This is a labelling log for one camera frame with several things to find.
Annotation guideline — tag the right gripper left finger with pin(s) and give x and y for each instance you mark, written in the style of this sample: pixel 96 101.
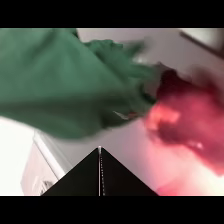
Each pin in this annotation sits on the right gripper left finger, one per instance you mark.
pixel 83 180

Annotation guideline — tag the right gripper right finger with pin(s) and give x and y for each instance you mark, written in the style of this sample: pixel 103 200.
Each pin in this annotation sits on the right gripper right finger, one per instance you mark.
pixel 118 181

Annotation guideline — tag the red garment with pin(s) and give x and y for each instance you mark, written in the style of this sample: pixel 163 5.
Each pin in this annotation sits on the red garment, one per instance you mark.
pixel 193 120

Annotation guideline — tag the green garment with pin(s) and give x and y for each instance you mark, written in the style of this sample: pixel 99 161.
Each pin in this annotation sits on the green garment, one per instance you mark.
pixel 56 83

